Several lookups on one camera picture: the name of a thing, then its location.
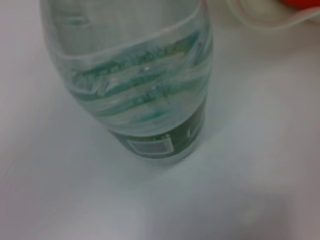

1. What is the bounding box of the clear green-label water bottle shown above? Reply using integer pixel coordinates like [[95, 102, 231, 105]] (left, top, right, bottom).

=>
[[41, 0, 215, 166]]

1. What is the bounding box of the red-orange toy orange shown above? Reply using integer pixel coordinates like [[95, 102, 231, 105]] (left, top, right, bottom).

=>
[[277, 0, 320, 13]]

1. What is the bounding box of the pale green glass fruit bowl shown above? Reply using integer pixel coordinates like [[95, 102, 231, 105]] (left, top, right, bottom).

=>
[[226, 0, 320, 30]]

